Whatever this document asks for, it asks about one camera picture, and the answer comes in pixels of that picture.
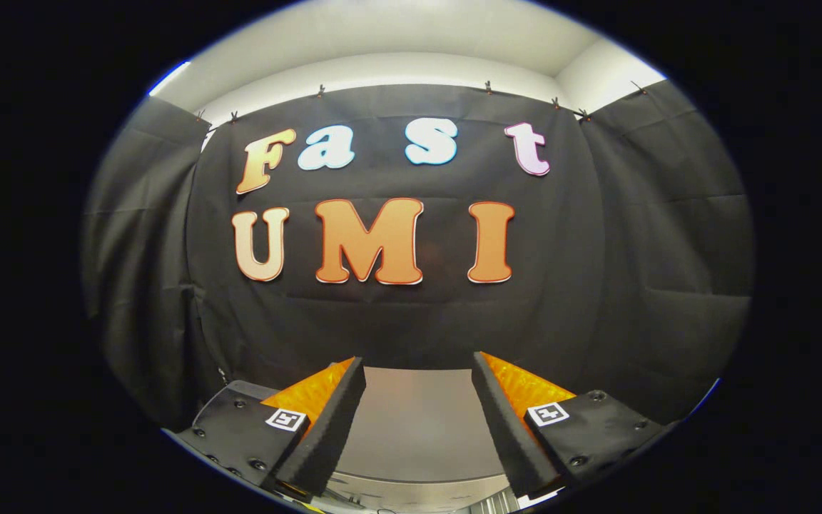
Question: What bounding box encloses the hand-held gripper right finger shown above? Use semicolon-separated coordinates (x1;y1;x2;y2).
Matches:
472;351;673;500

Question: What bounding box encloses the black backdrop cloth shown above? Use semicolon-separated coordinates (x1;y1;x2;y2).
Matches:
81;79;756;429

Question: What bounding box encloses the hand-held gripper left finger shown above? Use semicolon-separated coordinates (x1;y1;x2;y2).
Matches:
167;356;368;498

